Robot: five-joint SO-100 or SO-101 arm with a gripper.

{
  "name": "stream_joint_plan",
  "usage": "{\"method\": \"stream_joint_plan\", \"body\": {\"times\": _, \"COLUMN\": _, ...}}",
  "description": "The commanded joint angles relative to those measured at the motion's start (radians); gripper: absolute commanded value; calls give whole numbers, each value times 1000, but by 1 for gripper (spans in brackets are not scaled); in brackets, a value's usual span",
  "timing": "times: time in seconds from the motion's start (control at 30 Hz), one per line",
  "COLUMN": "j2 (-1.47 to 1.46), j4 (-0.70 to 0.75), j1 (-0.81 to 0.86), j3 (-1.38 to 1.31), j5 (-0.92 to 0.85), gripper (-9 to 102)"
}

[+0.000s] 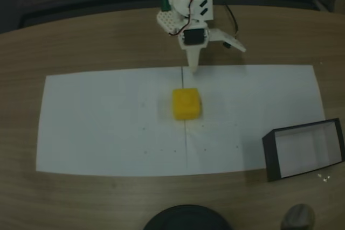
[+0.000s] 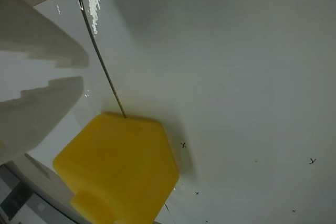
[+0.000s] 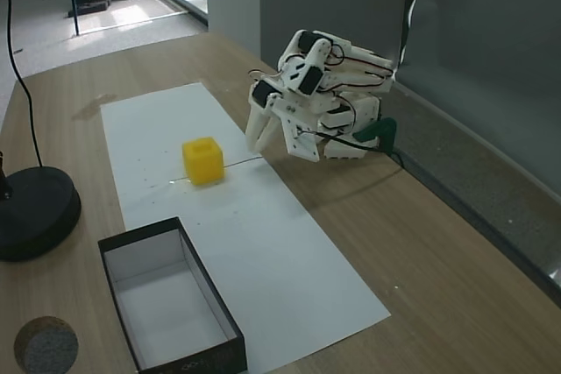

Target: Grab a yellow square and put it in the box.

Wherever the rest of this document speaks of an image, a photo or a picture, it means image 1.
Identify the yellow cube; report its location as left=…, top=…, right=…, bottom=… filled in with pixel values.
left=171, top=87, right=203, bottom=121

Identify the grey round knob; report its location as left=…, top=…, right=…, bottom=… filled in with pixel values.
left=280, top=203, right=316, bottom=230

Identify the black cable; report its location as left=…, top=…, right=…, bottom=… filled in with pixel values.
left=224, top=4, right=241, bottom=40

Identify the white paper sheet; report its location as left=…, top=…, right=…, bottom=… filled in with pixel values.
left=36, top=67, right=188, bottom=178
left=182, top=64, right=326, bottom=175

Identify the dark brown open box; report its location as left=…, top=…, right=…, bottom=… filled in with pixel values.
left=262, top=117, right=345, bottom=183

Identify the black round object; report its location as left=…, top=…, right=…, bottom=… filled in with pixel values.
left=142, top=204, right=231, bottom=230

